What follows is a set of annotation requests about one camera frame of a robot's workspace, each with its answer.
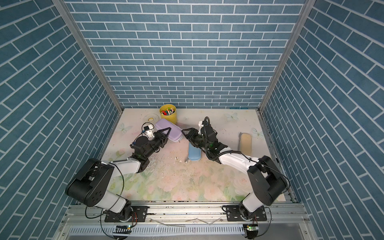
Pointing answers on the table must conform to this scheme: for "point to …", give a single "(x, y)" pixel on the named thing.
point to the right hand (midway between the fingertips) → (183, 133)
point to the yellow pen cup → (168, 112)
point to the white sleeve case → (245, 144)
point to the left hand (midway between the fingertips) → (175, 130)
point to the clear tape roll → (152, 117)
